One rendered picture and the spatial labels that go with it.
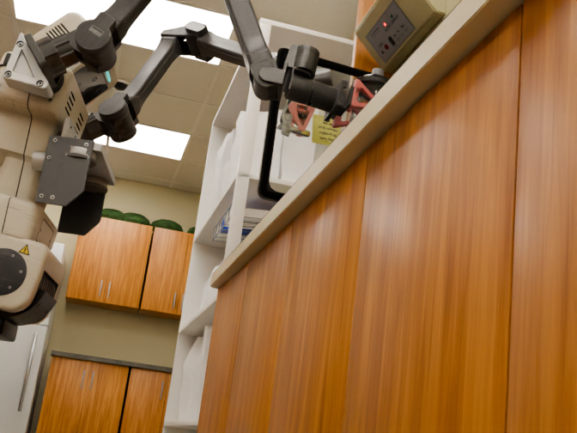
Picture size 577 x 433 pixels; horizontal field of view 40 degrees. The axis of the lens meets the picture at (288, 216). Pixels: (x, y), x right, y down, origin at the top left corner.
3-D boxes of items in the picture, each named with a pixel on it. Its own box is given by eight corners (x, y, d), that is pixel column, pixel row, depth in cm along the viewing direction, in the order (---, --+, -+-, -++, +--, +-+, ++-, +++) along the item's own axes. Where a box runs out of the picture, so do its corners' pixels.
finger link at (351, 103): (376, 100, 179) (337, 88, 177) (387, 88, 172) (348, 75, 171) (370, 127, 177) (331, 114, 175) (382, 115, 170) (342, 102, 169)
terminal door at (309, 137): (373, 223, 193) (387, 77, 205) (257, 197, 184) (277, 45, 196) (373, 224, 194) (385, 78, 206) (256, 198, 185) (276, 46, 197)
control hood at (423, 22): (391, 74, 207) (394, 40, 210) (446, 14, 177) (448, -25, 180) (350, 64, 205) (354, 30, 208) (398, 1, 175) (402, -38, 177)
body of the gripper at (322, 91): (336, 99, 182) (306, 88, 181) (350, 80, 173) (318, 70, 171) (331, 124, 180) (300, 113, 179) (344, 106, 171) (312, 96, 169)
